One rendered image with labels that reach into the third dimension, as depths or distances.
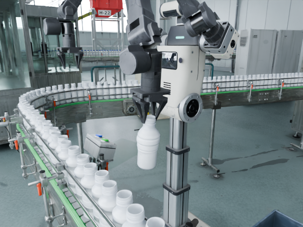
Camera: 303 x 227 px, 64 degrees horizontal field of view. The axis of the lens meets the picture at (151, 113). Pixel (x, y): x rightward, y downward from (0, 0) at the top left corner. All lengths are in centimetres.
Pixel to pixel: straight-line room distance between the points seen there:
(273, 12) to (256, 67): 744
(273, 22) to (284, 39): 665
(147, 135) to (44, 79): 528
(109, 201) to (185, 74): 74
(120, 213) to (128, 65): 35
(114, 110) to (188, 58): 134
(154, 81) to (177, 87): 54
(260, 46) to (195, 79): 557
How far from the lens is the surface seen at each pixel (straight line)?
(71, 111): 228
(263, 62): 686
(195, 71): 121
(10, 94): 389
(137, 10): 71
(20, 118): 163
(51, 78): 594
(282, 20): 1370
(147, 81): 66
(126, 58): 61
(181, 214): 158
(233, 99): 292
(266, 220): 95
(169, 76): 122
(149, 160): 74
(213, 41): 109
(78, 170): 79
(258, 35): 668
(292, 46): 748
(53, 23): 118
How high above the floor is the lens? 150
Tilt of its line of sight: 16 degrees down
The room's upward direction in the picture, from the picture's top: straight up
